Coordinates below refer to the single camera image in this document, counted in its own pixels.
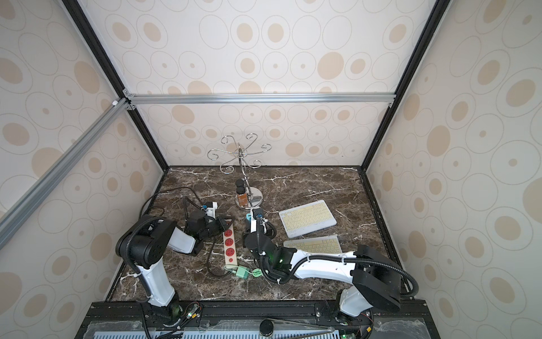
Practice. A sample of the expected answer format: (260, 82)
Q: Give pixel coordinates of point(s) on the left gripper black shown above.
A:
(220, 222)

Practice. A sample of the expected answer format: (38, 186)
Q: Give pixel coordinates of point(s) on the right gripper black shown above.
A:
(260, 229)

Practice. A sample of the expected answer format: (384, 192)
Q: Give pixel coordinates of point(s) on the green plug adapter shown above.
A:
(242, 272)

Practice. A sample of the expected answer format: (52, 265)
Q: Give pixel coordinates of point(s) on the beige power strip red sockets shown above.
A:
(230, 250)

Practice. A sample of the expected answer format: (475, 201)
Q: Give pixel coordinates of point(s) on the white wireless keyboard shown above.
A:
(316, 245)
(306, 219)

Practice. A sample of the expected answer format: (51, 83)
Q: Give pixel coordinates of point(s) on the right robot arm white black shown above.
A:
(375, 280)

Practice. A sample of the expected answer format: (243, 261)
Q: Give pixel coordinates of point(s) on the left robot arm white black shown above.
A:
(143, 246)

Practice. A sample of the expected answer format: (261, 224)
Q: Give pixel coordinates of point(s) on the amber bottle black cap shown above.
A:
(242, 196)

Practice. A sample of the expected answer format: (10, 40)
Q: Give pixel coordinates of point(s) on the chrome mug tree stand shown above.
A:
(239, 154)

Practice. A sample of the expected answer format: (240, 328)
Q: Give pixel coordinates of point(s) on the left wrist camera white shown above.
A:
(210, 208)

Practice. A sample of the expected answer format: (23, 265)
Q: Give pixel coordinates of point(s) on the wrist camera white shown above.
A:
(210, 208)
(256, 223)

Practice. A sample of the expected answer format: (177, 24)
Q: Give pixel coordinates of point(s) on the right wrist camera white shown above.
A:
(256, 223)

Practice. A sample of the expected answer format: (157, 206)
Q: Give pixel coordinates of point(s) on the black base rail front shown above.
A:
(256, 319)

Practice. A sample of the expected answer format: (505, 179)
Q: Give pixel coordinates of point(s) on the horizontal aluminium frame bar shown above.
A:
(267, 98)

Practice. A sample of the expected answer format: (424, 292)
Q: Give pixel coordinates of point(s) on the left diagonal aluminium frame bar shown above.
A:
(34, 197)

